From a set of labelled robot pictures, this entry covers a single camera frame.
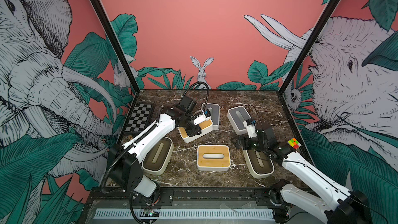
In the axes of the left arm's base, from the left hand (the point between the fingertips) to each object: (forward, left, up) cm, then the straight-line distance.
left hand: (198, 125), depth 80 cm
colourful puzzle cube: (-6, -55, -13) cm, 57 cm away
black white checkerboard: (+17, +39, -14) cm, 44 cm away
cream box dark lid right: (-17, -31, -12) cm, 37 cm away
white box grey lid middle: (+23, -12, -16) cm, 30 cm away
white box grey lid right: (+14, -25, -13) cm, 32 cm away
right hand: (-5, -20, -3) cm, 21 cm away
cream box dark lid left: (-14, +21, -12) cm, 28 cm away
